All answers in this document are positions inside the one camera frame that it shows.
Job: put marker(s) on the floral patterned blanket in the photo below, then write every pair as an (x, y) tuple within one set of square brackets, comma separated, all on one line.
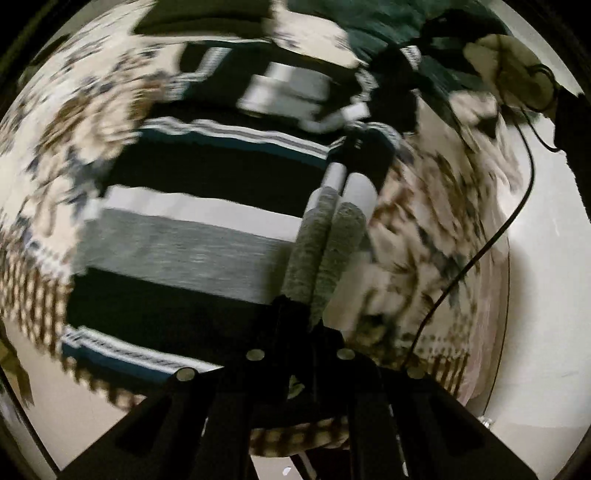
[(69, 115)]

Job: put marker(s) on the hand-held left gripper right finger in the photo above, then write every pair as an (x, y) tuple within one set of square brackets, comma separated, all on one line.
[(333, 362)]

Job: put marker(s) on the beige cloth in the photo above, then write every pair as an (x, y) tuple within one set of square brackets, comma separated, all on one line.
[(512, 69)]

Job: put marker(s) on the black grey white striped sweater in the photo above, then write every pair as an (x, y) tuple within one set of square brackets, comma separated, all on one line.
[(184, 244)]

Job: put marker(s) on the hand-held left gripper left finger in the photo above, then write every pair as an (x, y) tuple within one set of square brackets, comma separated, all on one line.
[(280, 325)]

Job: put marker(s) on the dark green cloth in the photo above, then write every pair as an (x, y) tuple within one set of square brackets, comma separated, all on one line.
[(392, 23)]

